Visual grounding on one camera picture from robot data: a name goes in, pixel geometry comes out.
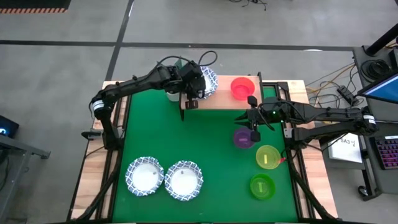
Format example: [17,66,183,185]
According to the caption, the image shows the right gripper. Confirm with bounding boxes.
[234,95,284,143]

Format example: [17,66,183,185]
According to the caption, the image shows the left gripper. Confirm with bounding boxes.
[179,61,207,111]

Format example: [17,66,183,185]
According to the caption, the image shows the blue patterned paper bowl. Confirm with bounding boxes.
[124,156,165,197]
[164,159,204,202]
[198,66,219,100]

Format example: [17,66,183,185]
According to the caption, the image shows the purple plastic bowl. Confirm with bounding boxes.
[233,126,257,149]

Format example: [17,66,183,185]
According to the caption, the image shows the red plastic bowl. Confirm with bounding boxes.
[230,77,256,101]

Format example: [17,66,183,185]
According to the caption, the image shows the yellow plastic bowl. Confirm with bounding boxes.
[255,144,282,170]

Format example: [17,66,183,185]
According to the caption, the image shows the wooden shelf with black legs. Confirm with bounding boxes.
[179,72,266,122]

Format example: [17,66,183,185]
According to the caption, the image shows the white plant pot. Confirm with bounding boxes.
[165,91,182,103]

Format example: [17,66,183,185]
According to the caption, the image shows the green table mat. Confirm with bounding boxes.
[112,86,299,223]

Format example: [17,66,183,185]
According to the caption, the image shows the green plastic bowl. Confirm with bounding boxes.
[249,173,276,200]

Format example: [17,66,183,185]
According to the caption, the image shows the white paper sheet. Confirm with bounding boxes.
[328,138,363,164]

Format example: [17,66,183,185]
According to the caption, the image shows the black power strip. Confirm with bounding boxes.
[337,85,359,106]

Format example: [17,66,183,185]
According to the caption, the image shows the computer monitor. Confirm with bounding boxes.
[357,74,398,105]

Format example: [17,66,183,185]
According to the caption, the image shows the backlit keyboard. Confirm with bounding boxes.
[374,136,398,170]

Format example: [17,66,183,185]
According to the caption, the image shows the grey equipment cart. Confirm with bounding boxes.
[323,45,398,200]

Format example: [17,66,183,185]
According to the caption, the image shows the black slanted pole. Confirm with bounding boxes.
[365,23,398,57]

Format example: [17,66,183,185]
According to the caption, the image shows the black mat with hazard stripes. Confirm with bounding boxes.
[0,0,72,15]

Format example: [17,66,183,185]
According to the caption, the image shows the grey metal side table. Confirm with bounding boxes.
[0,133,52,216]

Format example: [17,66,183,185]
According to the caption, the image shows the black device with blue light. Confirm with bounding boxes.
[0,114,21,139]

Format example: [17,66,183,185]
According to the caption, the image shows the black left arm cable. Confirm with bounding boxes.
[156,50,218,71]

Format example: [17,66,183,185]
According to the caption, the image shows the yellow floor cable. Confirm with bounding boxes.
[306,63,357,125]

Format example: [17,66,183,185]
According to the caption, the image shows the black floor cable bundle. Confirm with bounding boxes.
[228,0,269,12]

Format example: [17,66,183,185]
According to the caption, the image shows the black table frame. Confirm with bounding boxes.
[67,74,340,224]

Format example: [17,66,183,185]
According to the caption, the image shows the coiled black cable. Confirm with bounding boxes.
[360,58,393,83]

